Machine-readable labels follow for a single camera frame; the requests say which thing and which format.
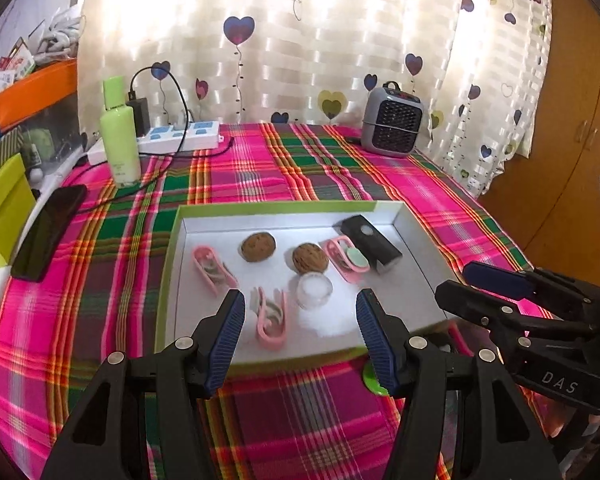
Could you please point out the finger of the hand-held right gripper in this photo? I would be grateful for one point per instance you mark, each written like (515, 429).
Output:
(495, 280)
(475, 305)

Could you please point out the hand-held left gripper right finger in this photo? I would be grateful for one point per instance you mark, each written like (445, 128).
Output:
(378, 347)

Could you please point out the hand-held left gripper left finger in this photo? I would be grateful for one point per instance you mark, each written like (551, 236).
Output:
(227, 342)

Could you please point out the pink plastic clip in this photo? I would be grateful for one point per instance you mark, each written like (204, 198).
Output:
(275, 330)
(342, 265)
(212, 272)

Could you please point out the green cardboard tray box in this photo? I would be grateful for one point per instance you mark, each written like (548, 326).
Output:
(280, 280)

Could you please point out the black rectangular box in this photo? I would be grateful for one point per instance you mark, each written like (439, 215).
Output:
(375, 247)

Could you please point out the brown walnut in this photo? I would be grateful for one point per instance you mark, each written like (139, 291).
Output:
(257, 247)
(310, 259)

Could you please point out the pink plaid tablecloth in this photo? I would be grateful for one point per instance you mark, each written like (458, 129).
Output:
(130, 285)

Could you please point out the wooden wardrobe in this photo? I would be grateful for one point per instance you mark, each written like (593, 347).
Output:
(555, 135)

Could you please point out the small grey heater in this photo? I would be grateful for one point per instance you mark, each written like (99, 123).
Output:
(392, 120)

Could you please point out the white and blue power strip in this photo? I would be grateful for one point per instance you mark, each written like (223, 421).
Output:
(180, 137)

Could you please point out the black smartphone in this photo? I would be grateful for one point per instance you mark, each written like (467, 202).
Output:
(47, 232)

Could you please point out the green lotion bottle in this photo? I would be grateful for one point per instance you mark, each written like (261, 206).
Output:
(120, 140)

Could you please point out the black charger plug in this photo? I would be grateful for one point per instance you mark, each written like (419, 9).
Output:
(141, 115)

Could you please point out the yellow-green cardboard box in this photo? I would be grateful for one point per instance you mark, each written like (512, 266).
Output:
(2, 215)

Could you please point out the heart print curtain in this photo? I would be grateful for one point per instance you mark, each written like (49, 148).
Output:
(305, 35)

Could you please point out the orange lidded storage bin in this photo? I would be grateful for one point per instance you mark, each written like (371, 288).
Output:
(35, 82)

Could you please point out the colourful paper packets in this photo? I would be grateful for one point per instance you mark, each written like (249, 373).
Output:
(7, 70)

